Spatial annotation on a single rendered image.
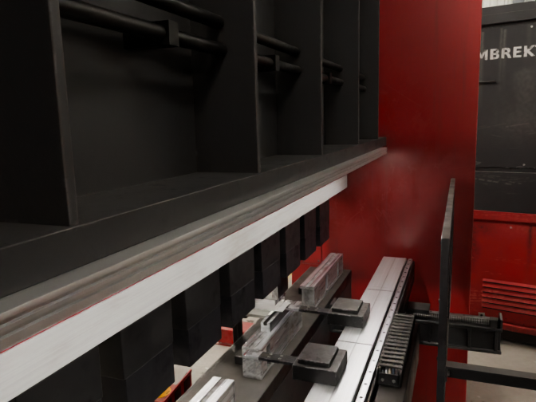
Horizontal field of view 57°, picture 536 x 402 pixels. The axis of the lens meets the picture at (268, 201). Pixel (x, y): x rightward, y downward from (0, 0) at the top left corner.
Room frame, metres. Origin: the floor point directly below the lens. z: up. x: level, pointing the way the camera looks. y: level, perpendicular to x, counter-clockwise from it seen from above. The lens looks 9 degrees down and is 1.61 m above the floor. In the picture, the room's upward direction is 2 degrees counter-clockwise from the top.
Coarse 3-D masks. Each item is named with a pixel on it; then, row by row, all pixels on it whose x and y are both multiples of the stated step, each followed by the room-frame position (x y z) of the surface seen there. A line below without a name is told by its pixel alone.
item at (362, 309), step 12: (336, 300) 1.53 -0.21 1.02; (348, 300) 1.49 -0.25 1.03; (360, 300) 1.49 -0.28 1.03; (312, 312) 1.49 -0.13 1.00; (324, 312) 1.47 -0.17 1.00; (336, 312) 1.43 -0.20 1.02; (348, 312) 1.41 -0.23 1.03; (360, 312) 1.42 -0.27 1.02; (336, 324) 1.42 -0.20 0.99; (348, 324) 1.40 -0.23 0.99; (360, 324) 1.39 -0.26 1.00
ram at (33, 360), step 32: (320, 192) 1.87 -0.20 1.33; (256, 224) 1.27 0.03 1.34; (192, 256) 0.96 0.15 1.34; (224, 256) 1.09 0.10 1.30; (128, 288) 0.77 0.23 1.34; (160, 288) 0.85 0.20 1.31; (64, 320) 0.64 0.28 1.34; (96, 320) 0.69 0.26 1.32; (128, 320) 0.76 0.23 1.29; (32, 352) 0.58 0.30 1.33; (64, 352) 0.63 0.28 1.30; (0, 384) 0.54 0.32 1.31; (32, 384) 0.58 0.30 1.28
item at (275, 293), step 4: (284, 280) 1.56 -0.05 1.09; (280, 284) 1.52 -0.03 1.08; (284, 284) 1.56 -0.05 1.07; (276, 288) 1.50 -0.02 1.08; (280, 288) 1.52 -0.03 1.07; (284, 288) 1.55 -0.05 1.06; (272, 292) 1.50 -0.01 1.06; (276, 292) 1.50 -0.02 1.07; (280, 292) 1.52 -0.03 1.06; (284, 292) 1.55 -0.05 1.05; (272, 296) 1.50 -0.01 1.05; (276, 296) 1.50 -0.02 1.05; (280, 296) 1.52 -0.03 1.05; (284, 296) 1.58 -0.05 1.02; (276, 300) 1.51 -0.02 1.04; (280, 300) 1.54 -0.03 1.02; (276, 304) 1.51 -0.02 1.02
